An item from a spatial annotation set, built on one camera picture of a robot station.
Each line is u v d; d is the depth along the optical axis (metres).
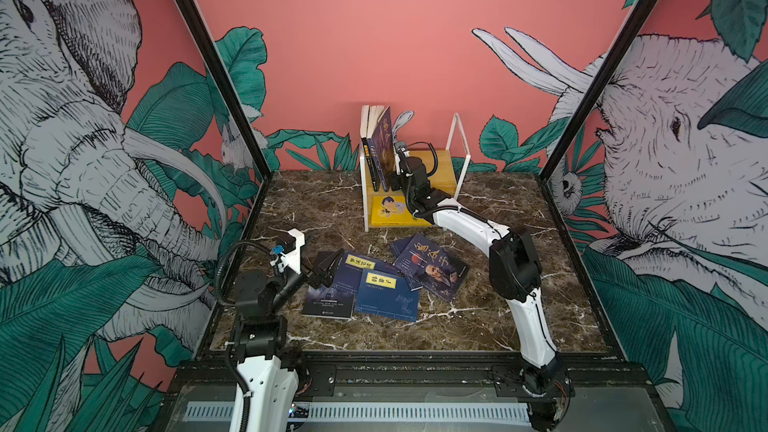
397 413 0.70
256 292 0.51
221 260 0.94
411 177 0.70
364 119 0.78
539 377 0.64
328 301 0.86
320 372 0.75
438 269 0.93
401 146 0.78
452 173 0.93
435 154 0.76
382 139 0.82
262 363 0.51
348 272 0.93
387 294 0.88
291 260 0.59
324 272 0.61
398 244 0.98
